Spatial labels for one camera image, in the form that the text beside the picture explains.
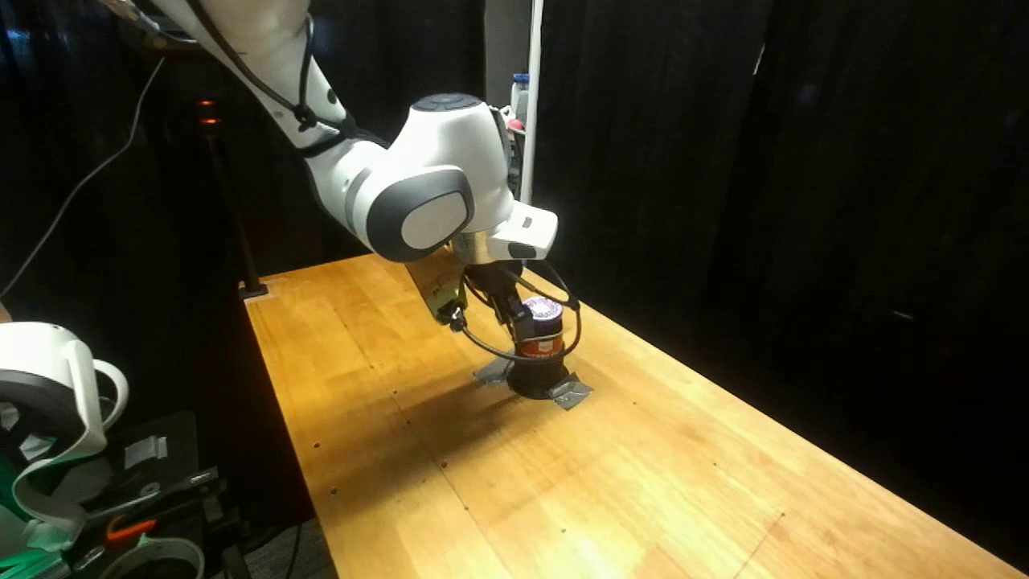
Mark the small background plastic bottle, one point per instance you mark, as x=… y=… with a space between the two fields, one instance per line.
x=522 y=91

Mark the white VR headset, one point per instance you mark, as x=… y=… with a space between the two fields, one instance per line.
x=48 y=373

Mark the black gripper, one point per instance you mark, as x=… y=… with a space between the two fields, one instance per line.
x=489 y=280

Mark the gold wrist camera mount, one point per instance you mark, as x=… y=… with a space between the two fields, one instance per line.
x=439 y=283

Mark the black stand pole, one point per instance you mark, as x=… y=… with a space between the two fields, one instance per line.
x=244 y=252

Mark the small grey tape piece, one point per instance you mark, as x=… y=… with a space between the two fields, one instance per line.
x=145 y=452

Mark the grey tape strip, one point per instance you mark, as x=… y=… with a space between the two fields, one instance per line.
x=570 y=392
x=498 y=372

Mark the white doorway post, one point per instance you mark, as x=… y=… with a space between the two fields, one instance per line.
x=531 y=66

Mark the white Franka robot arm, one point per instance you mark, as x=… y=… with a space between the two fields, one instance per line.
x=428 y=182

